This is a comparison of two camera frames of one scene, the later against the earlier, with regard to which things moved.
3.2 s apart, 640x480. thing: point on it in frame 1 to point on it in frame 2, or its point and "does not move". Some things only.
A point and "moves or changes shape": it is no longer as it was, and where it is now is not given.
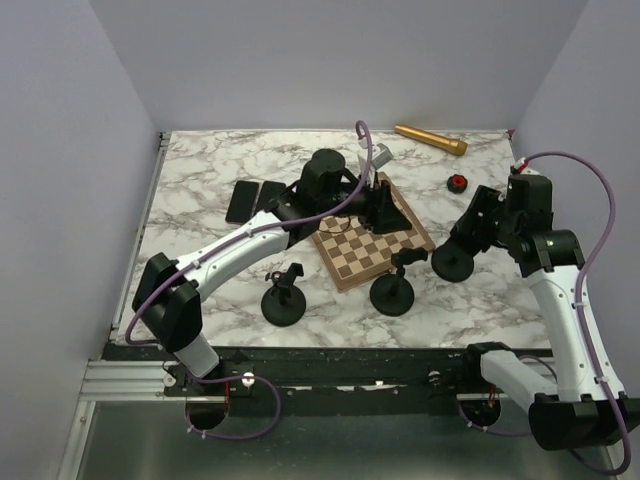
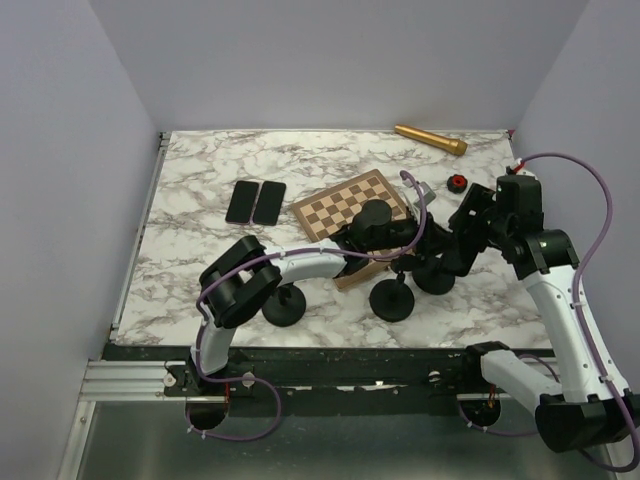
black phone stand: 453,260 moves or changes shape
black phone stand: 284,303 does not move
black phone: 242,204 does not move
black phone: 268,191 does not move
